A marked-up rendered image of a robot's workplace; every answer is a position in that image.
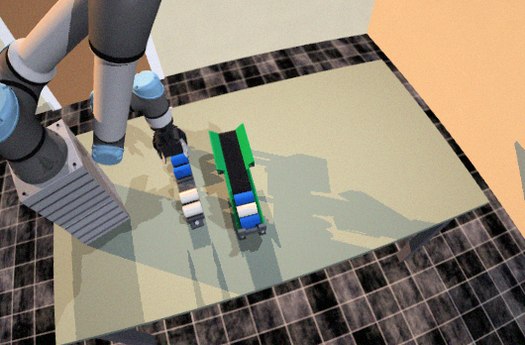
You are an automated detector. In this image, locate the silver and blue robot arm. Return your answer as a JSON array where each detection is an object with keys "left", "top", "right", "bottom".
[{"left": 0, "top": 0, "right": 172, "bottom": 184}]

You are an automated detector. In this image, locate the blue cylinder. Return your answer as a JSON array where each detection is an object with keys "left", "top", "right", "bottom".
[
  {"left": 234, "top": 191, "right": 255, "bottom": 206},
  {"left": 240, "top": 214, "right": 261, "bottom": 229},
  {"left": 173, "top": 164, "right": 192, "bottom": 179},
  {"left": 170, "top": 153, "right": 189, "bottom": 168}
]

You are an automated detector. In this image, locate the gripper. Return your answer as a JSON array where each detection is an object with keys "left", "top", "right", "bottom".
[{"left": 150, "top": 118, "right": 189, "bottom": 165}]

